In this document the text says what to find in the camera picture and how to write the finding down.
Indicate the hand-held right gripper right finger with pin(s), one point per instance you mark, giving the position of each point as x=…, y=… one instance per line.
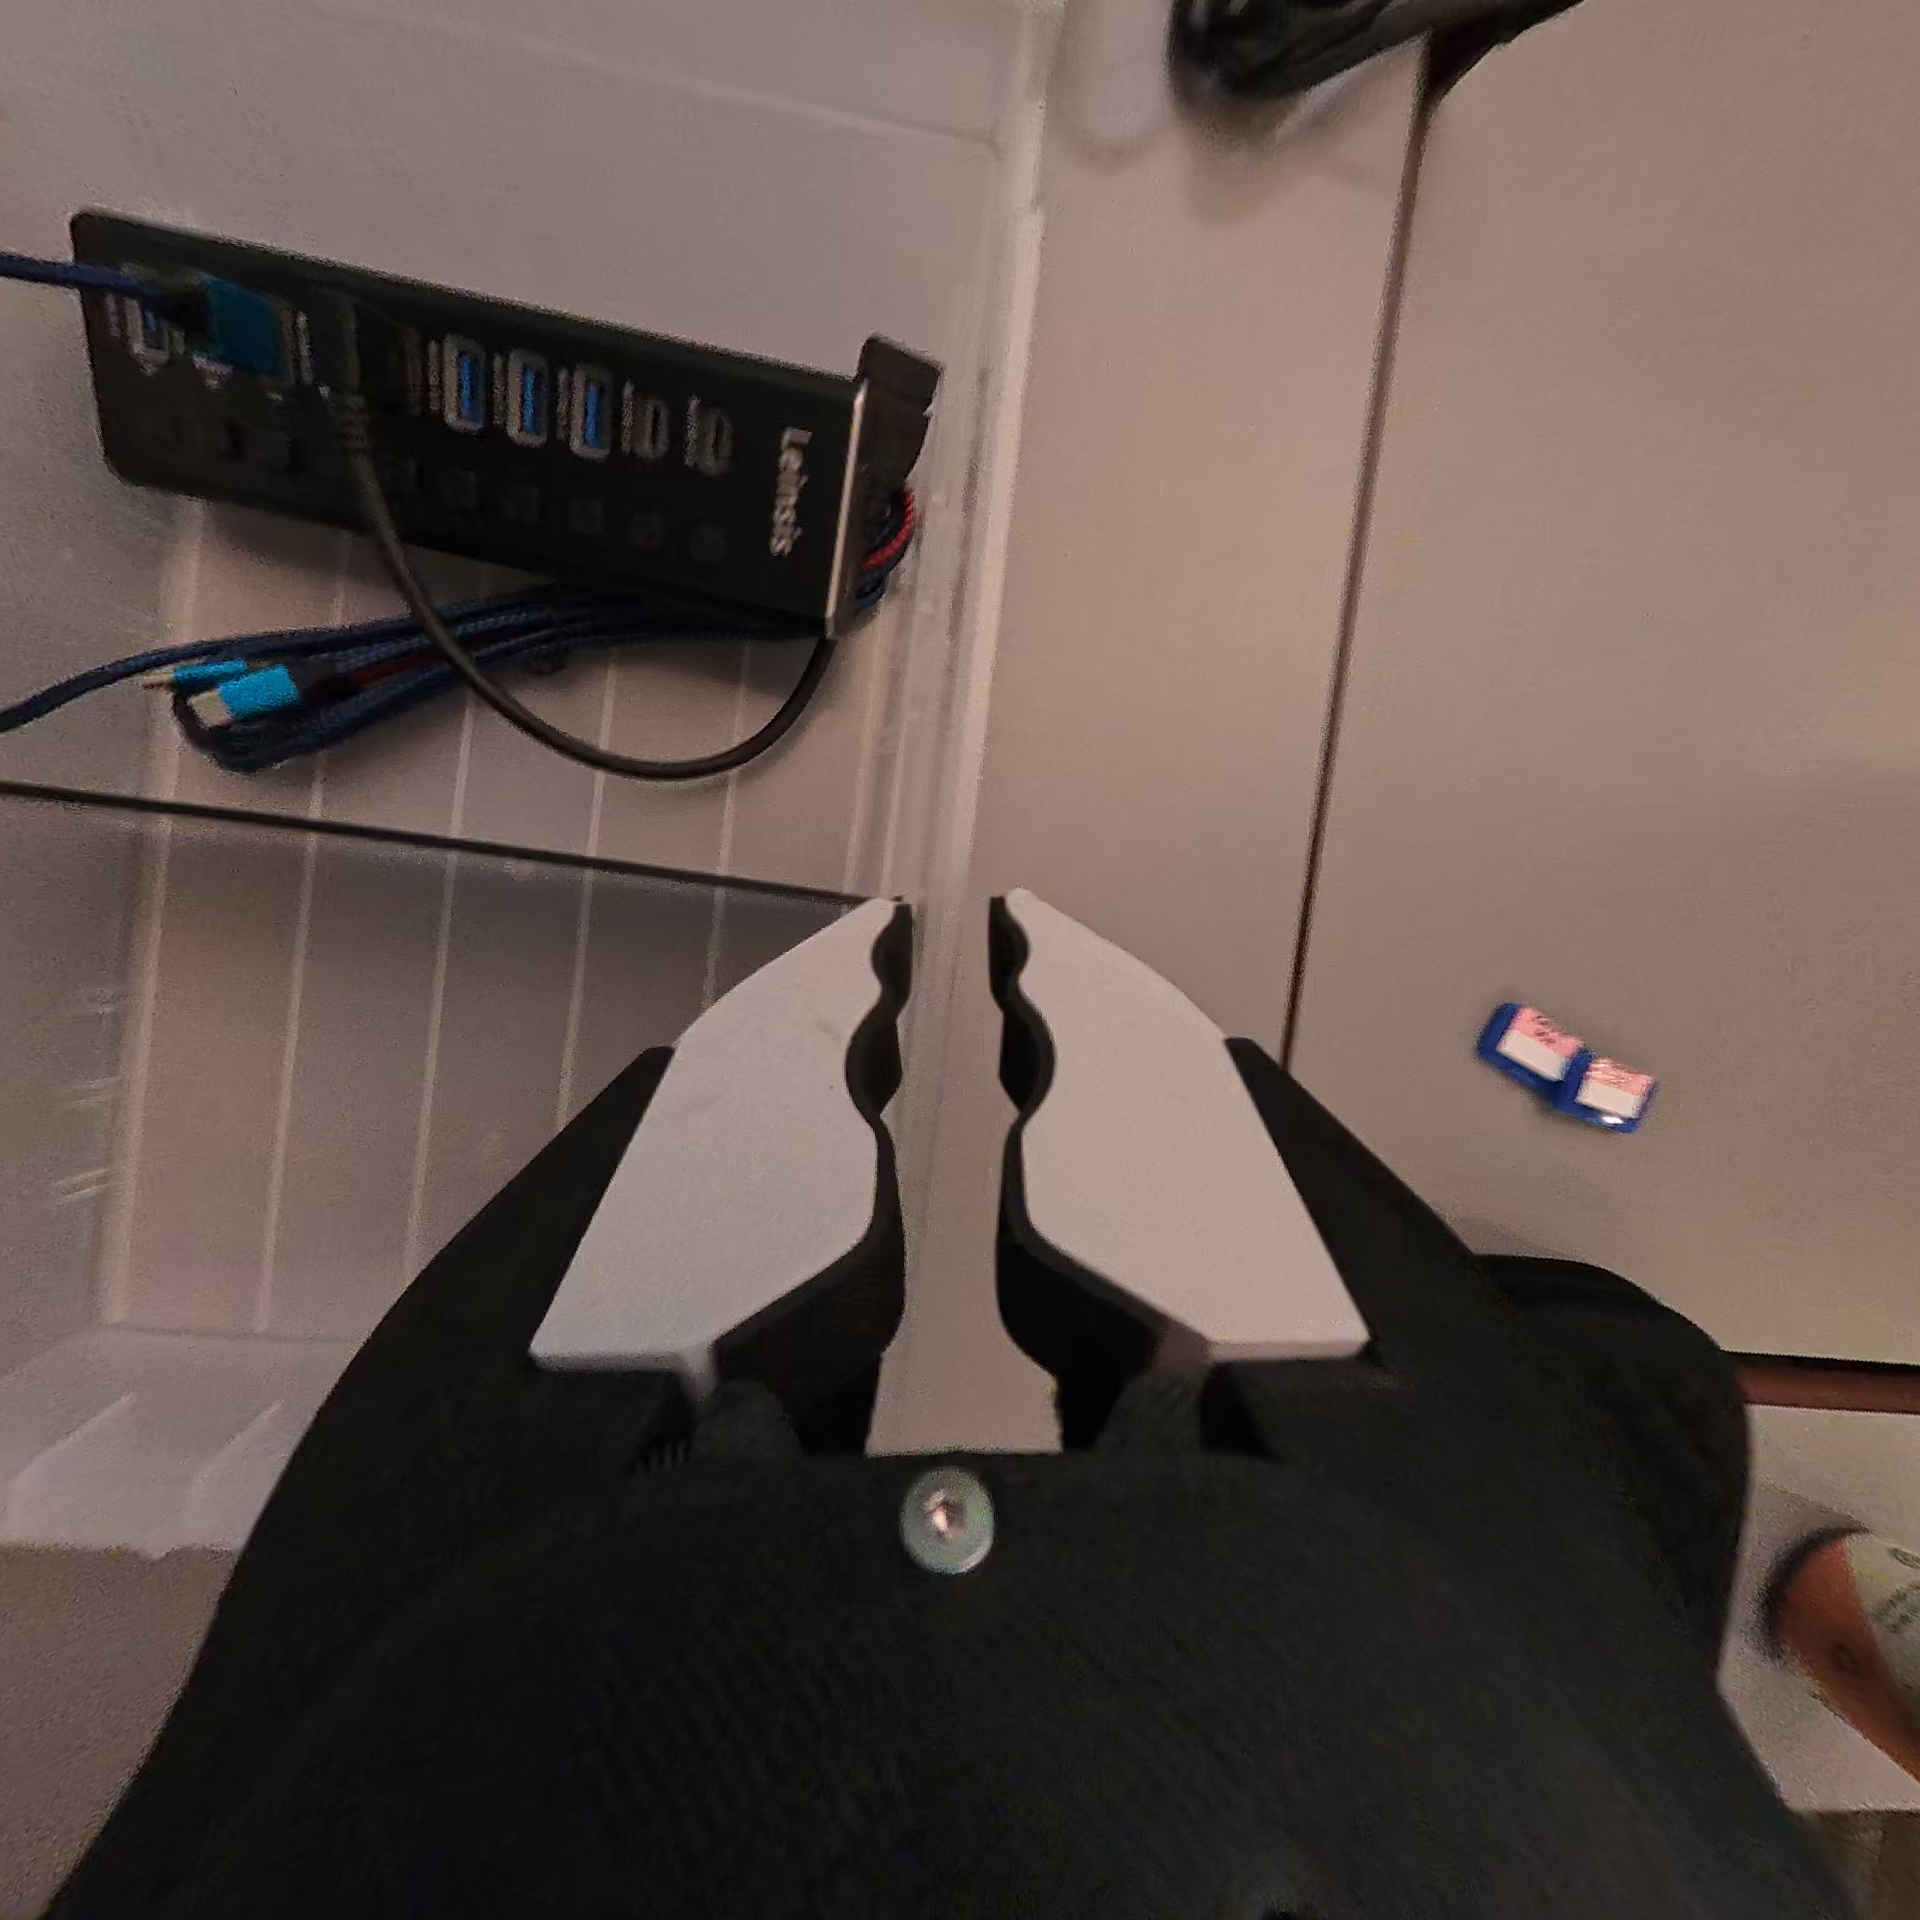
x=1171, y=1185

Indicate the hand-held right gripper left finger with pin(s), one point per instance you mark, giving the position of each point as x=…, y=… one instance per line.
x=734, y=1185

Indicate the clear plastic bin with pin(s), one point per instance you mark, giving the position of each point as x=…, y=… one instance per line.
x=930, y=720

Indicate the black usb hub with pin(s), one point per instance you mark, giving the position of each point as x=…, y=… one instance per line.
x=674, y=510

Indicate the blue memory card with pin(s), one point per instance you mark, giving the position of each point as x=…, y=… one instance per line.
x=1612, y=1093
x=1522, y=1042

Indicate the dark bin divider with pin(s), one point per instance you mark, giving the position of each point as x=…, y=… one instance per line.
x=450, y=844

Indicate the black power adapter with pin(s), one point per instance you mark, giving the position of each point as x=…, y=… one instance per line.
x=1274, y=44

